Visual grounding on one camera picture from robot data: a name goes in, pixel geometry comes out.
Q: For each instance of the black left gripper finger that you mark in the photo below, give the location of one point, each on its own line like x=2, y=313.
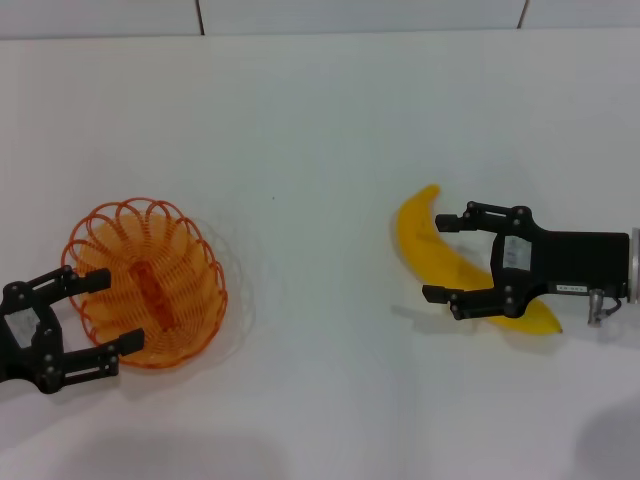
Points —
x=90, y=362
x=87, y=281

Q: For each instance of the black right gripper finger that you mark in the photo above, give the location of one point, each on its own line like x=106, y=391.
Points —
x=482, y=220
x=475, y=302

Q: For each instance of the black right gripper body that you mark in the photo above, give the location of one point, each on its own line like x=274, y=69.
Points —
x=575, y=257

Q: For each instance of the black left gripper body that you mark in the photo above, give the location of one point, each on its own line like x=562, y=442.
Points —
x=22, y=345

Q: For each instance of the yellow banana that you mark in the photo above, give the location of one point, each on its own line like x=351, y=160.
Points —
x=425, y=242

